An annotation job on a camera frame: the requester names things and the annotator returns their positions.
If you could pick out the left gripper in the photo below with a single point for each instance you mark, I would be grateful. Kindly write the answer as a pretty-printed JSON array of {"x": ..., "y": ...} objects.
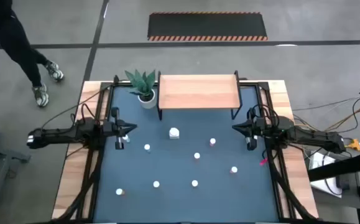
[{"x": 111, "y": 128}]

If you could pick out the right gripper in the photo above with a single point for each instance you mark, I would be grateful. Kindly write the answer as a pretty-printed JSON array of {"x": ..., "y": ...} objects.
[{"x": 255, "y": 127}]

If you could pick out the small white bottle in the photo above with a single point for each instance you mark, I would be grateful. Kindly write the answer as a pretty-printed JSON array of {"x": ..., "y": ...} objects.
[
  {"x": 212, "y": 141},
  {"x": 234, "y": 169}
]

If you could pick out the large white melatonin bottle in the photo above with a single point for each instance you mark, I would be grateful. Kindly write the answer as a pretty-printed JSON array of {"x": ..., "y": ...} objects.
[{"x": 174, "y": 133}]

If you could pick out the pale yellow pill vial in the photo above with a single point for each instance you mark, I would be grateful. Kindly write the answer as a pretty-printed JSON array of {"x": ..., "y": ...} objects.
[
  {"x": 196, "y": 155},
  {"x": 156, "y": 184}
]

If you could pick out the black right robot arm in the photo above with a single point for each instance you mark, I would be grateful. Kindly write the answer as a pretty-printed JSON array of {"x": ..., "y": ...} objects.
[{"x": 310, "y": 137}]

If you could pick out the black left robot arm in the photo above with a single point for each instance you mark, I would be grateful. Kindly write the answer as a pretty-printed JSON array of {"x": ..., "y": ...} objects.
[{"x": 61, "y": 135}]

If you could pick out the snake plant white pot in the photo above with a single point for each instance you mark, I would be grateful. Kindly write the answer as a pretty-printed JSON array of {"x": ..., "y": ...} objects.
[{"x": 147, "y": 101}]

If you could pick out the small red clip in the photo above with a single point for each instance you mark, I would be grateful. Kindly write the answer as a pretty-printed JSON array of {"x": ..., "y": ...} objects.
[{"x": 263, "y": 161}]

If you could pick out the white box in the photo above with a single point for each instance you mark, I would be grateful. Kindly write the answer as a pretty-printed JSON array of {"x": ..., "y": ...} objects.
[{"x": 316, "y": 163}]

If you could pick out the blue grey table mat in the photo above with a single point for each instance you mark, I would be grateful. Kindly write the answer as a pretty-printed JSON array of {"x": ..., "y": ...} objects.
[{"x": 173, "y": 202}]

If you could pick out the black desk bar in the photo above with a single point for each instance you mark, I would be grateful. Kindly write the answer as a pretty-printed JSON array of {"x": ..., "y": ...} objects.
[{"x": 338, "y": 168}]

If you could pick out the black hazard striped floor mat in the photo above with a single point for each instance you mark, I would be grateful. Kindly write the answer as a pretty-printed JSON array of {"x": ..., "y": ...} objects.
[{"x": 207, "y": 26}]

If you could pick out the yellow power splitter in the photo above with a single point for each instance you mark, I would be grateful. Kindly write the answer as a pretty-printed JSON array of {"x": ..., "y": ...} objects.
[{"x": 354, "y": 145}]

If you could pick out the grey metal stand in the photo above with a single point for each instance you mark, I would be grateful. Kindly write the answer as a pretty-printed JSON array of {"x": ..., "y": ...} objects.
[{"x": 11, "y": 155}]

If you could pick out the person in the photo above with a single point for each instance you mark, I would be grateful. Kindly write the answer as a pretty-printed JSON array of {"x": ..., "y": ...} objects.
[{"x": 15, "y": 40}]

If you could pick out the wooden shelf black frame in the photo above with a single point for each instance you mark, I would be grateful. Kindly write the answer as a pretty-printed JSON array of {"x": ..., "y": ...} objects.
[{"x": 198, "y": 91}]

